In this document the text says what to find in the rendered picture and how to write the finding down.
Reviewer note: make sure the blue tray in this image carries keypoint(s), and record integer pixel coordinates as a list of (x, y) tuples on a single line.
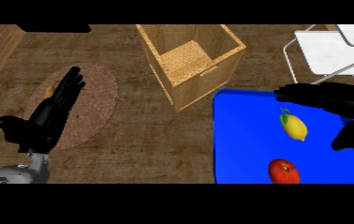
[(247, 140)]

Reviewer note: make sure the black appliance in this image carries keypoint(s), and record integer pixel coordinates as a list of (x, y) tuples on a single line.
[(53, 28)]

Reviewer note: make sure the small yellow fruit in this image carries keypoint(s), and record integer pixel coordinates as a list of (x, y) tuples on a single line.
[(48, 91)]

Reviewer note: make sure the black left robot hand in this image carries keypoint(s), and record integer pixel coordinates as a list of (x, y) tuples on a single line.
[(50, 109)]

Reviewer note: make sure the round brown woven placemat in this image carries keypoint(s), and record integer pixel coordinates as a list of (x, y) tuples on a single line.
[(91, 109)]

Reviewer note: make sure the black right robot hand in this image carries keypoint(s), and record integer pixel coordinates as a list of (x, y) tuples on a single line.
[(321, 96)]

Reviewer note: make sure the yellow lemon with green leaf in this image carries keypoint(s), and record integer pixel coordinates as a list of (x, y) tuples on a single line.
[(295, 127)]

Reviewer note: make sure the red apple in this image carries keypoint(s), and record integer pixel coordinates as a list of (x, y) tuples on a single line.
[(283, 172)]

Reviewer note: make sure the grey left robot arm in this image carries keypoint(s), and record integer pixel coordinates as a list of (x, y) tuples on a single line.
[(26, 173)]

